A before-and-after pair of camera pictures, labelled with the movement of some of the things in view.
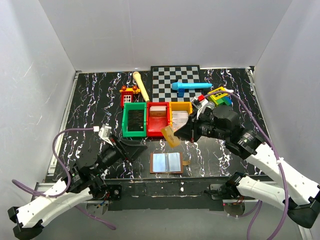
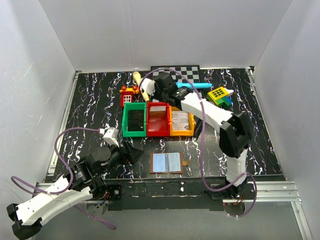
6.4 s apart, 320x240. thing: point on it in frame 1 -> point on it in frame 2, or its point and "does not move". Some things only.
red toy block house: [127, 94] does not move
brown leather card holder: [167, 162] does not move
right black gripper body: [201, 127] -> [160, 95]
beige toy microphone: [137, 77] does not move
